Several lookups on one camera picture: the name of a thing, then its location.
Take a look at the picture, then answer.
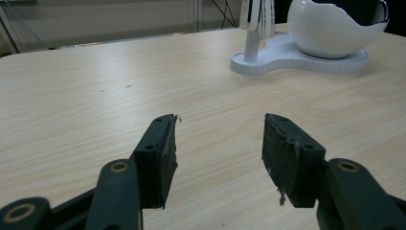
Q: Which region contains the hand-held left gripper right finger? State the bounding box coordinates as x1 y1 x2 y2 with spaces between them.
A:
261 112 327 209

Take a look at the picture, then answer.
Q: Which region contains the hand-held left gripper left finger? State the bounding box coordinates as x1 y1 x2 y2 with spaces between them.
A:
131 113 179 211

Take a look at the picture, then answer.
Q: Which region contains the white egg-shaped bowl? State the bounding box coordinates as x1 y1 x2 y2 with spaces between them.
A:
286 0 390 59

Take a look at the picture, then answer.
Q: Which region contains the grey metal pole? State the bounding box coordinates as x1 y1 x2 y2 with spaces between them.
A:
195 0 203 34

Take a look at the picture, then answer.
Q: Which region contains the grey metal stand leg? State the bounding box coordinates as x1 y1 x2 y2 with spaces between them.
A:
0 4 24 55

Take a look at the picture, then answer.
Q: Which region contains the white stand with post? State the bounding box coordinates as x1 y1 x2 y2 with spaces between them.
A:
230 0 369 77

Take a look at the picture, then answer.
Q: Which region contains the black cable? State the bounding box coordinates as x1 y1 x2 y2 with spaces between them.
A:
212 0 239 30

